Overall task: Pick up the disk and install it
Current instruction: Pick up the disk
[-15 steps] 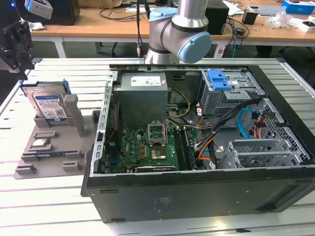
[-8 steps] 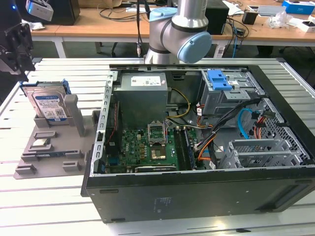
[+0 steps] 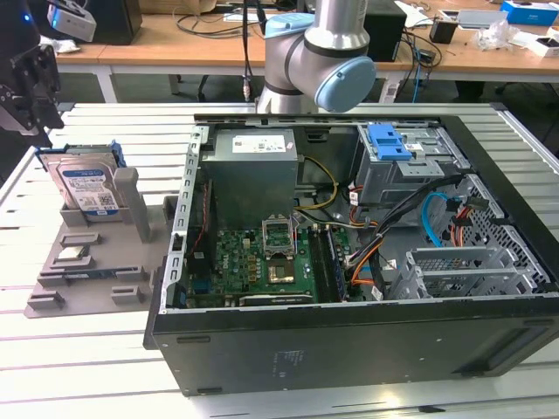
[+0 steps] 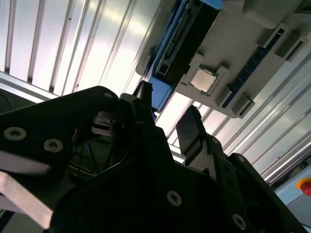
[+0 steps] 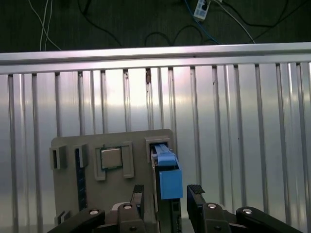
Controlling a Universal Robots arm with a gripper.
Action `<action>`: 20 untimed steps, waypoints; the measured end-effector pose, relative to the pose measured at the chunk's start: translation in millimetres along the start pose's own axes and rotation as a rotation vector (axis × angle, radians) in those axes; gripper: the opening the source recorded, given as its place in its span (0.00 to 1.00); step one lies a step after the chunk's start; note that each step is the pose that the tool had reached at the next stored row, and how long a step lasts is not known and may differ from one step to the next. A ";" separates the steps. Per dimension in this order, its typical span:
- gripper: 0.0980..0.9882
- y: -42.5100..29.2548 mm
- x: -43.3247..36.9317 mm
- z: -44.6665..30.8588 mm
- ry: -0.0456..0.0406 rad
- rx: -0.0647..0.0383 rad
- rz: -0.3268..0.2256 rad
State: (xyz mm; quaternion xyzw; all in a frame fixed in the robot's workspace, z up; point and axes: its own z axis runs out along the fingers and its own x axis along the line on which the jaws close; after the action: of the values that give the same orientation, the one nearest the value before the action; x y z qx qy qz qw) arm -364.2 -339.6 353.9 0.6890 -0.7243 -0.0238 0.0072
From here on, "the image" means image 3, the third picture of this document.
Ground white box black inlay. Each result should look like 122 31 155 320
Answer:
519 32 559 58

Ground crumpled white paper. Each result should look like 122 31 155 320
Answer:
41 35 82 56

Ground black wire bundle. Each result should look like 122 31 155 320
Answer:
349 173 464 302

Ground hard disk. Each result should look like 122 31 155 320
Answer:
34 141 128 220

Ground hanging blue cable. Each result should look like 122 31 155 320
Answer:
410 43 433 105

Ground grey parts rack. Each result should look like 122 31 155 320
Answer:
24 167 180 319

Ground flat grey box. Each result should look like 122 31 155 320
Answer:
456 9 510 31

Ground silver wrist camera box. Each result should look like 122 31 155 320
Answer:
46 0 98 44

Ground RAM stick blue label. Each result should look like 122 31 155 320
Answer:
63 269 119 281

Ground CPU socket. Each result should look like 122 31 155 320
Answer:
266 257 299 288

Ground red orange power wire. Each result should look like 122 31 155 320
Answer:
449 195 488 245

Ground blue data wire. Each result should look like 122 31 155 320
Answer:
423 190 464 249

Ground yellow wire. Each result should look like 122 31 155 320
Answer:
296 155 340 211

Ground black graphics card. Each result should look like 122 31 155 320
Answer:
238 292 316 307

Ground small black container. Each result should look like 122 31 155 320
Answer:
429 19 459 45

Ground white paper sheets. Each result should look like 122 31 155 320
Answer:
395 0 428 30

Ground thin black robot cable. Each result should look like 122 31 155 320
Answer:
241 0 268 103

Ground installed RAM stick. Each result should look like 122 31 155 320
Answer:
325 226 351 302

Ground large black box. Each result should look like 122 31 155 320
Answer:
38 0 143 47

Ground blue cardboard box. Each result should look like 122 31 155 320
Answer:
500 0 559 27

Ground silver CPU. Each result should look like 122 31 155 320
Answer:
59 245 92 262

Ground black RAM slot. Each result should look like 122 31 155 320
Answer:
308 224 340 305

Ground blue plastic drive latch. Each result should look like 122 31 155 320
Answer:
368 124 414 161

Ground metal socket cover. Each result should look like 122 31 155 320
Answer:
260 216 299 258

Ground grey power supply unit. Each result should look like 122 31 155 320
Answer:
200 128 300 219

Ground black open PC case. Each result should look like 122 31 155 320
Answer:
143 111 559 398

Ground metal drive cage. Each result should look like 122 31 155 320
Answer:
353 123 473 210

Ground green motherboard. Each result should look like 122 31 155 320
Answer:
185 225 350 309

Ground crumpled clear plastic bag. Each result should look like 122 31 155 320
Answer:
473 19 521 52

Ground wooden desk white frame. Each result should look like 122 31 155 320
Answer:
55 41 118 105
98 0 559 105

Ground white power strip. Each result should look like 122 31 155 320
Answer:
378 79 402 105

